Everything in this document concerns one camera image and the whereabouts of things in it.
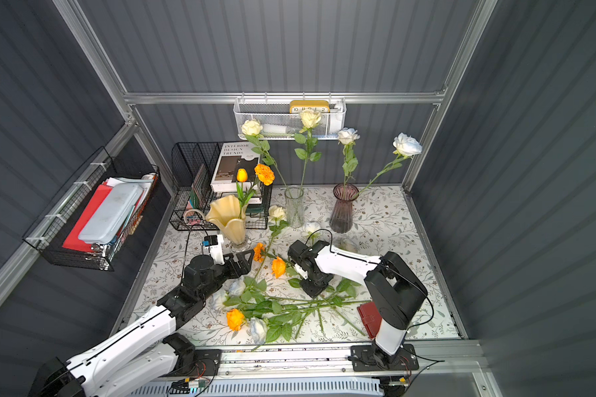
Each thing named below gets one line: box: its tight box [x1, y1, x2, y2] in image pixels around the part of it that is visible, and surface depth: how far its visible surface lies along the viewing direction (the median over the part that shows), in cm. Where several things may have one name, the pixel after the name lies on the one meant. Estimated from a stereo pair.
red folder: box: [62, 181, 113, 253], surface depth 71 cm
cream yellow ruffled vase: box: [205, 194, 250, 251], surface depth 90 cm
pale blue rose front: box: [249, 316, 268, 345], surface depth 77 cm
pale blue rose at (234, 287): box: [221, 275, 246, 297], surface depth 85 cm
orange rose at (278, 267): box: [270, 256, 286, 279], surface depth 92 cm
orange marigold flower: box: [254, 163, 276, 187], surface depth 79 cm
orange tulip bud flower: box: [235, 167, 253, 219], surface depth 84 cm
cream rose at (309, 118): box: [293, 108, 323, 192], surface depth 86 cm
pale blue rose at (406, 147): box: [352, 132, 423, 200], surface depth 75 cm
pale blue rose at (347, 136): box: [337, 127, 361, 187], surface depth 88 cm
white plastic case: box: [77, 182, 144, 245], surface depth 71 cm
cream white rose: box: [240, 119, 289, 192], surface depth 83 cm
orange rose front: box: [226, 307, 246, 332], surface depth 80 cm
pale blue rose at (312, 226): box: [303, 221, 322, 233], surface depth 101 cm
